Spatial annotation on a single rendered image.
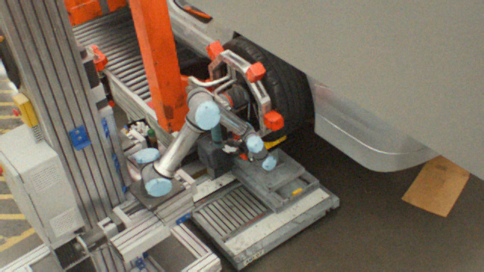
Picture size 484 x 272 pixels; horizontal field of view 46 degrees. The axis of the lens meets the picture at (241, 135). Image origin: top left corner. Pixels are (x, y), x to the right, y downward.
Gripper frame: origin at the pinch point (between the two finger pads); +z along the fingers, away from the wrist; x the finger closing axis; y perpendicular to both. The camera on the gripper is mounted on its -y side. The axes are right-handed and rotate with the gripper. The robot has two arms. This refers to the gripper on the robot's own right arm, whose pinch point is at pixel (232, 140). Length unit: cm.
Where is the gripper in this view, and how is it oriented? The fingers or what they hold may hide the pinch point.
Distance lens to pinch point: 313.4
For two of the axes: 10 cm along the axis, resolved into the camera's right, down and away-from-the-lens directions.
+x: -7.0, 6.8, -2.1
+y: -4.1, -6.2, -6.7
